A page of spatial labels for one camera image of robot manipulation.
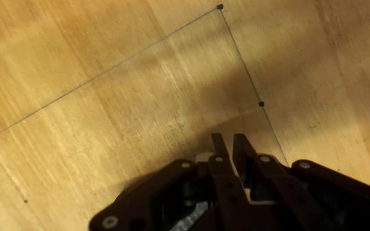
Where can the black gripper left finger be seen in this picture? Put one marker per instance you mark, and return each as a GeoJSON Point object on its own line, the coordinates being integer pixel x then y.
{"type": "Point", "coordinates": [224, 193]}

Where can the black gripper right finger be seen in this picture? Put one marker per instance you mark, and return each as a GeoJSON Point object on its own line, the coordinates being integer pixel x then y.
{"type": "Point", "coordinates": [288, 197]}

